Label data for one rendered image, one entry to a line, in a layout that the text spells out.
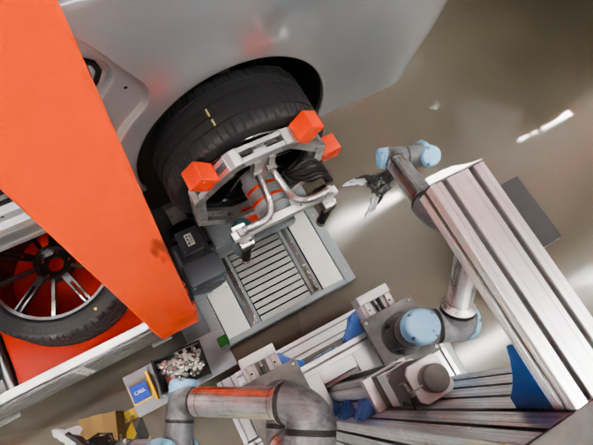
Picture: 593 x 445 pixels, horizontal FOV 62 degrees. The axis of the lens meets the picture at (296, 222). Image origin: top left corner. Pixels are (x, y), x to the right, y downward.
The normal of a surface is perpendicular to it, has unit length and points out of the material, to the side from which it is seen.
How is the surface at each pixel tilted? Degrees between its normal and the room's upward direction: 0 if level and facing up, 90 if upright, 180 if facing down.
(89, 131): 90
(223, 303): 0
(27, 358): 0
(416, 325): 8
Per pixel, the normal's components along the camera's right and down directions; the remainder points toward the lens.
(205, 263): 0.11, -0.35
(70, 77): 0.48, 0.84
